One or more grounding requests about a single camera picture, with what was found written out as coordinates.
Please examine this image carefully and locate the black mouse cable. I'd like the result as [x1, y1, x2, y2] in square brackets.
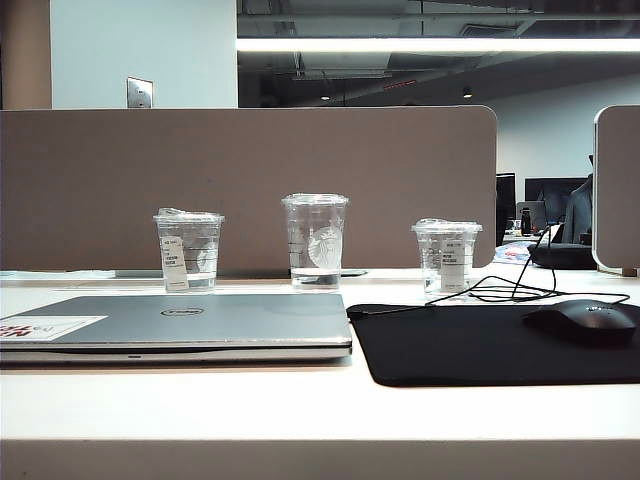
[424, 223, 632, 307]

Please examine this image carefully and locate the narrow black monitor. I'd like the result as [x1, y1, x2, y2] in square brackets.
[496, 172, 517, 234]

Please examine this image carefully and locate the clear lidded cup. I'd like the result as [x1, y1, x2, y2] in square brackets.
[152, 206, 225, 294]

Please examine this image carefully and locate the short clear cup, white label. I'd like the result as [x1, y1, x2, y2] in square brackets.
[410, 217, 485, 301]

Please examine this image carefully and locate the wide black monitor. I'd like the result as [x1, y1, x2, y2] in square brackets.
[524, 177, 591, 226]

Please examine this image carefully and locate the grey Dell laptop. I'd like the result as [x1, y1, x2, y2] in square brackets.
[0, 292, 354, 365]

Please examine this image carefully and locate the long ceiling light strip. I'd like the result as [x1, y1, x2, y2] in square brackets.
[236, 37, 640, 53]

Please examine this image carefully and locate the narrow brown desk divider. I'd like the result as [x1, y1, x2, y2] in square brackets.
[592, 104, 640, 275]

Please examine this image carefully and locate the tall clear cup, siren logo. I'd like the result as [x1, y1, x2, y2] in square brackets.
[280, 193, 350, 292]

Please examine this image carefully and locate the black computer mouse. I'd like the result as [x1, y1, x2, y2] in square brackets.
[522, 299, 638, 346]

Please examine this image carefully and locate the grey jacket on chair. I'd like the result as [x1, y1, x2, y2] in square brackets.
[564, 179, 595, 246]

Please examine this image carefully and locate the white and red sticker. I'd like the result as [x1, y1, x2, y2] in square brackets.
[0, 314, 109, 343]

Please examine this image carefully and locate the black mouse pad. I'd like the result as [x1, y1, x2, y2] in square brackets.
[345, 301, 640, 388]

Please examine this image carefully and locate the metal wall switch plate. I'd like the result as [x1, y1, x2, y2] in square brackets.
[126, 76, 155, 109]

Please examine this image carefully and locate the black pouch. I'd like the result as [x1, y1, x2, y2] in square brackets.
[527, 239, 599, 270]

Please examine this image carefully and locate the wide brown desk divider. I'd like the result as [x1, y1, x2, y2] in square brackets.
[0, 104, 499, 274]

